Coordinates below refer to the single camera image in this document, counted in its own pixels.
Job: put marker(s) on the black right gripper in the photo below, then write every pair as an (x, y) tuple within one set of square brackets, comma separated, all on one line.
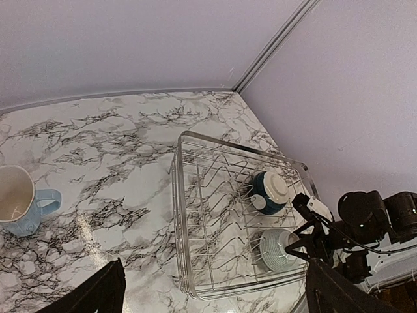
[(317, 243)]

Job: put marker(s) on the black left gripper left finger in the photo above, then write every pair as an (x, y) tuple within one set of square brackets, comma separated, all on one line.
[(102, 292)]

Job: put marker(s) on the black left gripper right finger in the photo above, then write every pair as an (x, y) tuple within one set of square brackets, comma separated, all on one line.
[(332, 289)]

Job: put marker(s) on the pale green bowl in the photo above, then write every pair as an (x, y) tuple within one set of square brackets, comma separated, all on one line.
[(272, 248)]

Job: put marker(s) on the dark teal mug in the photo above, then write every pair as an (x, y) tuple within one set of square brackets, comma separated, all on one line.
[(269, 193)]

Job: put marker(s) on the light blue mug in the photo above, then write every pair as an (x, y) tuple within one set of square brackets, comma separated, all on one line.
[(22, 204)]

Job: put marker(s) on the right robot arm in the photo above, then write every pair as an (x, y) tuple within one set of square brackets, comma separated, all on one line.
[(373, 242)]

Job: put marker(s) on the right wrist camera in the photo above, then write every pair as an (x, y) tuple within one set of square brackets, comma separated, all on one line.
[(306, 205)]

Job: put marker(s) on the metal wire dish rack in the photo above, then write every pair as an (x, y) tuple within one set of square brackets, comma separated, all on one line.
[(218, 232)]

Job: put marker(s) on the right aluminium frame post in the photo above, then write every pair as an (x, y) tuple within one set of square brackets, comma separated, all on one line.
[(274, 44)]

